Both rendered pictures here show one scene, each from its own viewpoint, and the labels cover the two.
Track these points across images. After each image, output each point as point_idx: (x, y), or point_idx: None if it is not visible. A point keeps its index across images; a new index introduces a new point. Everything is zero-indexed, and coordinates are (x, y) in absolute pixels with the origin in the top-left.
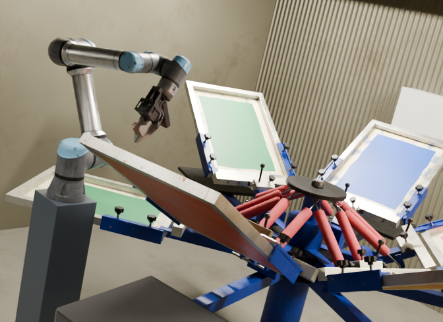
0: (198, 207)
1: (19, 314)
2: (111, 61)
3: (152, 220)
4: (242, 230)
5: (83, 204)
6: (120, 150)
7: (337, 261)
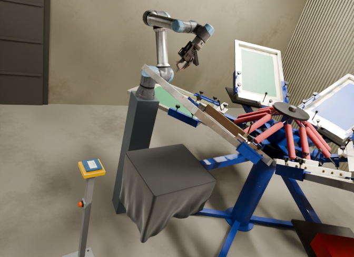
0: None
1: (121, 149)
2: (168, 24)
3: (193, 114)
4: (216, 131)
5: (151, 101)
6: (157, 76)
7: (283, 157)
